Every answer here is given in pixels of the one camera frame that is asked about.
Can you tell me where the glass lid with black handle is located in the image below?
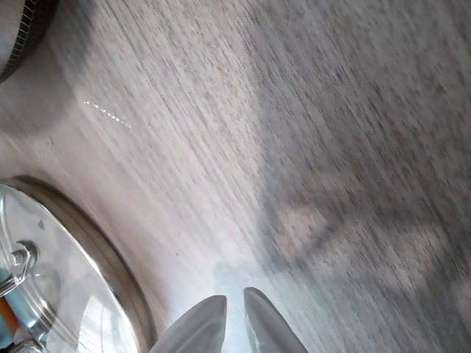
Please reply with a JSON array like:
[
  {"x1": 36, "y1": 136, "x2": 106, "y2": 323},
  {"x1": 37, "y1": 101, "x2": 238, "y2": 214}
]
[{"x1": 0, "y1": 175, "x2": 155, "y2": 353}]

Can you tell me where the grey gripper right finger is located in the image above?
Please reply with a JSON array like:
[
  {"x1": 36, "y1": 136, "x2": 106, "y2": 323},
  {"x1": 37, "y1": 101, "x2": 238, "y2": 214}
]
[{"x1": 244, "y1": 286, "x2": 308, "y2": 353}]

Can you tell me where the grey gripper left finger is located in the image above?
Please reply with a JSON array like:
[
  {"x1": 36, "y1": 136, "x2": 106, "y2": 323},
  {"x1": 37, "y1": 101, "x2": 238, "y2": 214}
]
[{"x1": 149, "y1": 293, "x2": 228, "y2": 353}]

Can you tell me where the black tape roll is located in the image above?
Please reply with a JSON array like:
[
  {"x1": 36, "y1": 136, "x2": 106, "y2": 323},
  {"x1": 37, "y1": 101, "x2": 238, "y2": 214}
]
[{"x1": 0, "y1": 0, "x2": 60, "y2": 84}]

